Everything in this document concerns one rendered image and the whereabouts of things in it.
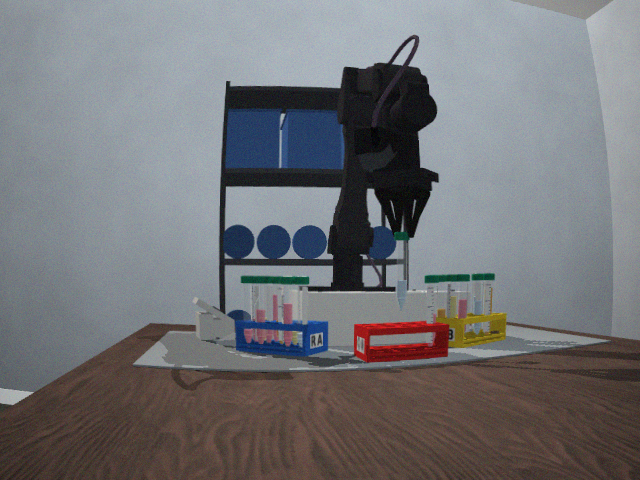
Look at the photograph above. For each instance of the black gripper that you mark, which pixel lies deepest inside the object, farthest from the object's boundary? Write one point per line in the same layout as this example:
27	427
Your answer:
392	183

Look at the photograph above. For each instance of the yellow rack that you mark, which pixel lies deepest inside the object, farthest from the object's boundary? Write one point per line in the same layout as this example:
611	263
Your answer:
456	329

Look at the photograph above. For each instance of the red tube rack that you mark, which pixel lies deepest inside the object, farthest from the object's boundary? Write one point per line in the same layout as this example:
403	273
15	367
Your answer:
362	349

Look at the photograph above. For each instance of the grey flat mat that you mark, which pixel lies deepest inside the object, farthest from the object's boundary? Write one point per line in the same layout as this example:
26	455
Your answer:
184	350

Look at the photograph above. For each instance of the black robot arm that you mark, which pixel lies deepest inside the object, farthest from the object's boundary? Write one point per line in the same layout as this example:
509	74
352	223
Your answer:
413	109

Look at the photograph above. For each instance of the blue tube rack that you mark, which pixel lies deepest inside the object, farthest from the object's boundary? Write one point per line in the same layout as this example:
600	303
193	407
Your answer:
314	335

